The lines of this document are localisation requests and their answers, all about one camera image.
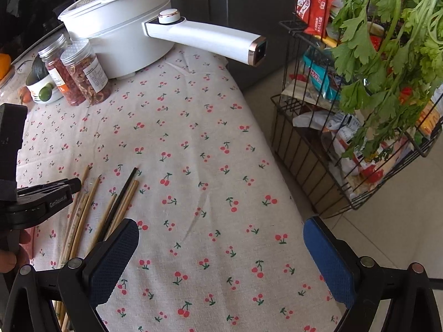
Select black microwave oven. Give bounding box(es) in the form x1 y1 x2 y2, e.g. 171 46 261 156
1 0 74 61

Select bamboo chopstick green print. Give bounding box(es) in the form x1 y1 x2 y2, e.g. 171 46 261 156
56 193 89 327

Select bamboo chopstick plain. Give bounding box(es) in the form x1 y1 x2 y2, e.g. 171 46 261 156
53 174 103 319

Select orange fruit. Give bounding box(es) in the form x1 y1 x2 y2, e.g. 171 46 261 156
0 53 11 79

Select jar of red dried fruit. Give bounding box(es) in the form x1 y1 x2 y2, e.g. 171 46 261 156
38 35 86 106

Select left hand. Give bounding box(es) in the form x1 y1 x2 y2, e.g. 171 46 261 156
0 230 31 274

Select brown wooden chopstick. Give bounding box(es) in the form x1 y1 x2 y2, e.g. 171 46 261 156
87 195 116 254

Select black wire basket rack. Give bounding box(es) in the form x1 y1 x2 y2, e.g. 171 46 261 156
272 0 442 218

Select white electric pot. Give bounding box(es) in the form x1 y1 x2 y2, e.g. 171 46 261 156
59 0 267 79

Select jar of dried slices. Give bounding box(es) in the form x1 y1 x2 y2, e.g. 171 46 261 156
61 39 112 105

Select red snack bag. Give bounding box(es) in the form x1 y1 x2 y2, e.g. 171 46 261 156
295 0 334 38

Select white bowl with avocado print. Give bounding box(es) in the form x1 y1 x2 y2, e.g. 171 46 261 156
25 56 62 104

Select cherry print tablecloth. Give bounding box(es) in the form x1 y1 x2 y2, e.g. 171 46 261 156
17 46 340 331

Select green leafy vegetables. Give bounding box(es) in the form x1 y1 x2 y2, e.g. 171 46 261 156
332 0 442 159

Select black chopstick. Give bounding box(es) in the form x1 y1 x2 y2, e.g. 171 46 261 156
98 166 138 242

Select glass jar with tangerines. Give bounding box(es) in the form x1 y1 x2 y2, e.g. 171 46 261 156
1 61 32 105

